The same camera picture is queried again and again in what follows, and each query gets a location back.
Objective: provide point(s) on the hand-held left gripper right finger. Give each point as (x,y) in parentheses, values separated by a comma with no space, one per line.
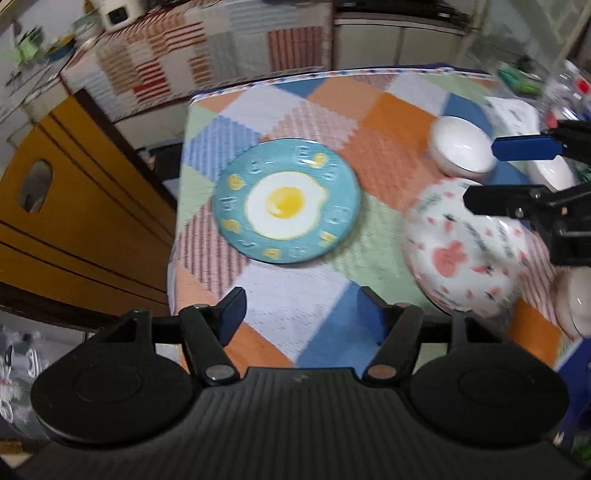
(371,314)

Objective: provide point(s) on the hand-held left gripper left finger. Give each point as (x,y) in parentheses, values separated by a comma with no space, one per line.
(232,316)

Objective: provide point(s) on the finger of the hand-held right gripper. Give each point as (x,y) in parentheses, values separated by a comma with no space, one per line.
(498,198)
(524,147)

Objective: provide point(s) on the white ribbed bowl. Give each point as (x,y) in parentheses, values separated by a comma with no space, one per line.
(461,145)
(575,304)
(551,175)

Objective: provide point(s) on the blue plate with egg print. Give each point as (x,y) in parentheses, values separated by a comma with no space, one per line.
(281,201)

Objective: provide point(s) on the white tissue box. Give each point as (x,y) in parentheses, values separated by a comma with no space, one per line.
(512,115)

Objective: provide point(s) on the checked colourful tablecloth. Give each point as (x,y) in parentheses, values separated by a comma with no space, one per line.
(286,295)

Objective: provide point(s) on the cream lower cabinet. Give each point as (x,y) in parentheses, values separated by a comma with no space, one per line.
(397,46)

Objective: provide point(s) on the wooden chair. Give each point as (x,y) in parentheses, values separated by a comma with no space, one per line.
(78,221)

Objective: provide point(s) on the dish rack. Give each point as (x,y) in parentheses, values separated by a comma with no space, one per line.
(16,378)

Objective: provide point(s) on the striped patchwork counter cloth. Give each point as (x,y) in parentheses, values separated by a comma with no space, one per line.
(194,50)

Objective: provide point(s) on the blue basin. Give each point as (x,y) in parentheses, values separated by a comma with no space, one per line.
(62,48)

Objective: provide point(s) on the white rice cooker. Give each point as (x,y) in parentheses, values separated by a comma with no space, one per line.
(117,13)

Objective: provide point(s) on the green hanging cloth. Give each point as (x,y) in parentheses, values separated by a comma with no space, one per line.
(25,46)

